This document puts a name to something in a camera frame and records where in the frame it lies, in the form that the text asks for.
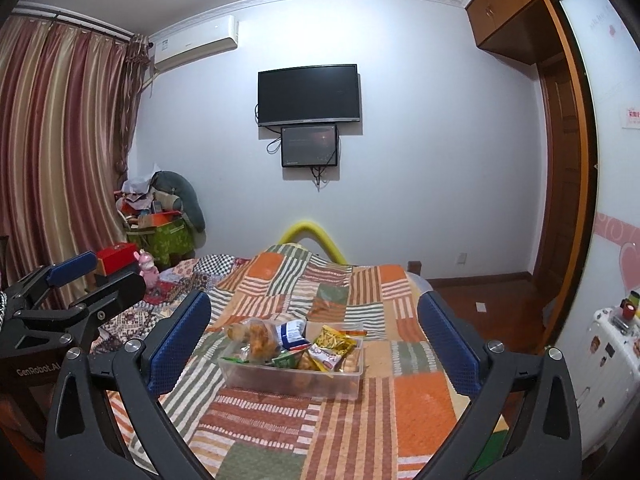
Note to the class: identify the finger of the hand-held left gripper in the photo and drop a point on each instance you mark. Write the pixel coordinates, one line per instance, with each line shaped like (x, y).
(72, 266)
(122, 292)

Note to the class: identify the patchwork striped blanket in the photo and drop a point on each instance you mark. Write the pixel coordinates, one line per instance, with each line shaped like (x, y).
(310, 430)

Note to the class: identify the white wardrobe sliding door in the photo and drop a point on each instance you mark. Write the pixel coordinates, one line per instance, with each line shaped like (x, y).
(612, 135)

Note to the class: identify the wooden overhead cabinet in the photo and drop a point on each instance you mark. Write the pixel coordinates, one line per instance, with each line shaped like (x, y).
(515, 10)

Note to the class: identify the clear bag of brown snacks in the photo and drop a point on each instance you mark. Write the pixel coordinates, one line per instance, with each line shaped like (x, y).
(306, 362)

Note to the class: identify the wooden door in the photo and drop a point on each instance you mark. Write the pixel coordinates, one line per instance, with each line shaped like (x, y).
(557, 160)

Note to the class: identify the black wall television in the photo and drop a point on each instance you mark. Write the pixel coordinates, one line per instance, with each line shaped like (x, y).
(307, 95)

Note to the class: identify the bag of bread buns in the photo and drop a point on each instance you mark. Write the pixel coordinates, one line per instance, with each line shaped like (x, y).
(260, 345)

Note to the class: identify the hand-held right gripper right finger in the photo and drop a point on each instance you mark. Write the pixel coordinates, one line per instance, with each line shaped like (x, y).
(450, 345)

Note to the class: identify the white air conditioner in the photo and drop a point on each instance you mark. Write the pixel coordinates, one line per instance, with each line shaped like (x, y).
(195, 42)

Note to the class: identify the green snack packet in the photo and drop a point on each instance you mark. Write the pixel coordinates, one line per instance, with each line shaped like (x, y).
(285, 359)

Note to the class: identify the clear plastic container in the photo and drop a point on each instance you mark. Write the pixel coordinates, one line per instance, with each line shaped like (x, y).
(280, 385)

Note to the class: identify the striped red curtain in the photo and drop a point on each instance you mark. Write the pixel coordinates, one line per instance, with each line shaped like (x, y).
(55, 150)

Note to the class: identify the blue white snack bag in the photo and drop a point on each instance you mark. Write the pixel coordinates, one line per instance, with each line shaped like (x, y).
(291, 334)

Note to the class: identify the yellow snack packet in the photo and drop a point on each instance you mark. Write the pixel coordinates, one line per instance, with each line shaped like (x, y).
(332, 347)

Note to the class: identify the red box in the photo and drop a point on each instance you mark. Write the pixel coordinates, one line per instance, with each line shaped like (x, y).
(117, 255)

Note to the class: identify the pink toy figure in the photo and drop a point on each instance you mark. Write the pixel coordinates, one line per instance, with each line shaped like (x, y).
(147, 267)

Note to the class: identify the green bag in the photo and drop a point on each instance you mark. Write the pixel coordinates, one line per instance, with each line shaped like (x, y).
(160, 245)

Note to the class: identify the small black monitor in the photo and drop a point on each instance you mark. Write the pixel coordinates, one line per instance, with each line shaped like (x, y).
(310, 145)

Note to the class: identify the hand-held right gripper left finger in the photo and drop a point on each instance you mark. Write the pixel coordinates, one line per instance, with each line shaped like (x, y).
(181, 345)

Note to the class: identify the yellow foam tube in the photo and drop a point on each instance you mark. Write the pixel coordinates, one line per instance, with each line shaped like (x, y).
(310, 230)

